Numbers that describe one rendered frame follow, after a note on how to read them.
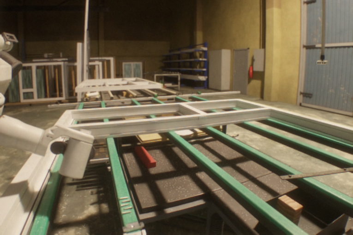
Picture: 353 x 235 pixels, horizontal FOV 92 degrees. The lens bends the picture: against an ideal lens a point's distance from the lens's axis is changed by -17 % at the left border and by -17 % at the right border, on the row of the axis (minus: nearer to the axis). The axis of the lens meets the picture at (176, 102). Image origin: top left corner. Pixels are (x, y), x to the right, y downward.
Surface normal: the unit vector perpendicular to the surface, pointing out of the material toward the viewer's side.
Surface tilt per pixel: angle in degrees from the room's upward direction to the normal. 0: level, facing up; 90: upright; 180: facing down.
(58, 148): 71
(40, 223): 0
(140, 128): 90
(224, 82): 90
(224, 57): 90
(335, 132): 90
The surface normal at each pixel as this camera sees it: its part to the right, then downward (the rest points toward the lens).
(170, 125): 0.35, 0.16
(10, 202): 0.00, -0.98
